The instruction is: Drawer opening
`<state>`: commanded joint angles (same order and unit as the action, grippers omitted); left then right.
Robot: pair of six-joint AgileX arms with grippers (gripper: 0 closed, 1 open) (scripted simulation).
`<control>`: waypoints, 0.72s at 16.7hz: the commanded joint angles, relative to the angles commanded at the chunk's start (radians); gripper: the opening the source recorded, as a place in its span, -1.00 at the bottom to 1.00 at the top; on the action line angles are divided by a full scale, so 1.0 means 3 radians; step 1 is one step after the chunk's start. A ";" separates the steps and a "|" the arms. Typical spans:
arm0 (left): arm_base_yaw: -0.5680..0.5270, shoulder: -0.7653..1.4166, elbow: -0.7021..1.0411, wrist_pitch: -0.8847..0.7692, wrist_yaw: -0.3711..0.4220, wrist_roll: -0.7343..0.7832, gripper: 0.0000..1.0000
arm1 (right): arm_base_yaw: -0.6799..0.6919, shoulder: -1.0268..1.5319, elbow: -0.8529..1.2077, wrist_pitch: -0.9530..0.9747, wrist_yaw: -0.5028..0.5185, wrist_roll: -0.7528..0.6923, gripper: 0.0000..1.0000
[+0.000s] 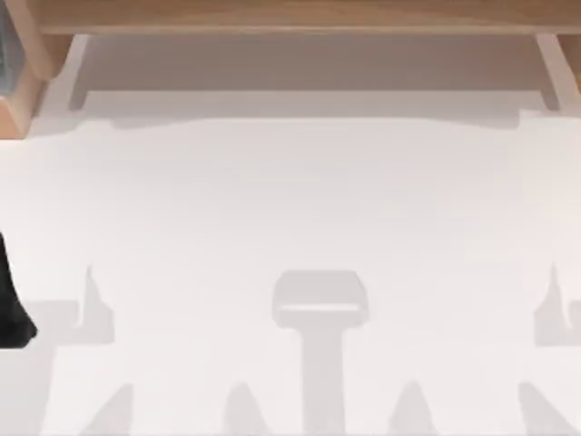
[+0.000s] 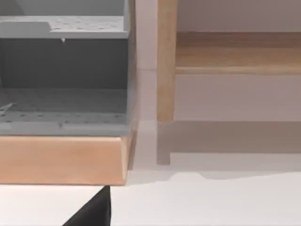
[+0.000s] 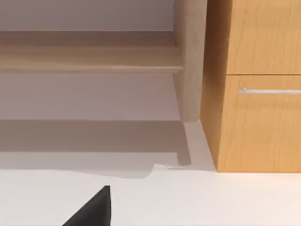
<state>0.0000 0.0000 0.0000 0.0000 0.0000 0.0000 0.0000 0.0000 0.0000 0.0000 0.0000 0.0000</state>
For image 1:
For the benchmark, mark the wooden cupboard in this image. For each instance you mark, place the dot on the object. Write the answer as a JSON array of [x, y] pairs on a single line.
[[290, 16]]

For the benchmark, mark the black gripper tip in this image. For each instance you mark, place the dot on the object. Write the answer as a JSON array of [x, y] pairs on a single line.
[[12, 313]]

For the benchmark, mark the pulled-out wooden drawer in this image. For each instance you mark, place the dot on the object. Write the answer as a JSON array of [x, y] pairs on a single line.
[[20, 68]]

